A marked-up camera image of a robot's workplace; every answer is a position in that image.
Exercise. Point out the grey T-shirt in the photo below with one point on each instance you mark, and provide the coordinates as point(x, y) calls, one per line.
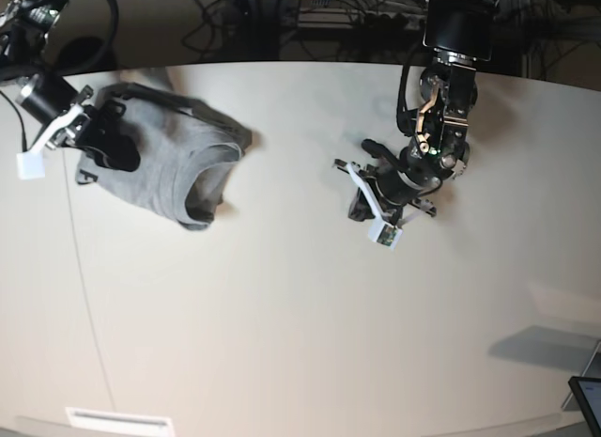
point(187, 152)

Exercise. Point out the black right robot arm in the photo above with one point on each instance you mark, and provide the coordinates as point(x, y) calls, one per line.
point(44, 92)

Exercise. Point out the black power strip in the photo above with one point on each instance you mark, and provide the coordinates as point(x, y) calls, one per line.
point(346, 19)

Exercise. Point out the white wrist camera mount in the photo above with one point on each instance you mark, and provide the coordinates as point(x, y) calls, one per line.
point(64, 129)
point(383, 231)

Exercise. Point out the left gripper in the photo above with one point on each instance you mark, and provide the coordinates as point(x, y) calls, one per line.
point(393, 191)

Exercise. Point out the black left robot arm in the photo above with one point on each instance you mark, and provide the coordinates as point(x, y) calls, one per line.
point(459, 34)

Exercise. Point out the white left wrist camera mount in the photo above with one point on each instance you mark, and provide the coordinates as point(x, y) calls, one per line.
point(383, 231)

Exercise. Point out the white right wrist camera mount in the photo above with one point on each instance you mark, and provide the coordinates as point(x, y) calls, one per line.
point(64, 129)

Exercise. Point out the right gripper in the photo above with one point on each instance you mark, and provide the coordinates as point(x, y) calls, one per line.
point(95, 131)

